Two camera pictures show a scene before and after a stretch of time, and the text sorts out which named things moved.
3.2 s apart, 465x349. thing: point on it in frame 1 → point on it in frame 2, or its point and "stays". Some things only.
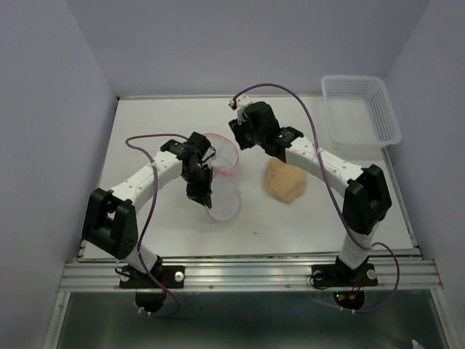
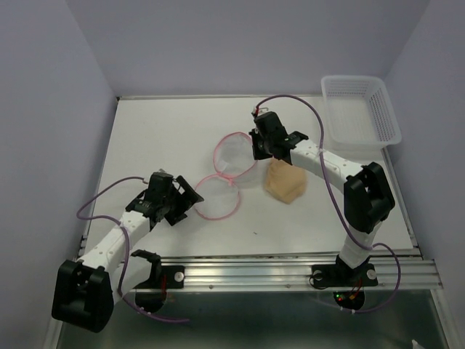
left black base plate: [171, 276] stays
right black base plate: [343, 276] stays
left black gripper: [203, 193] → [187, 198]
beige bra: [284, 181] stays
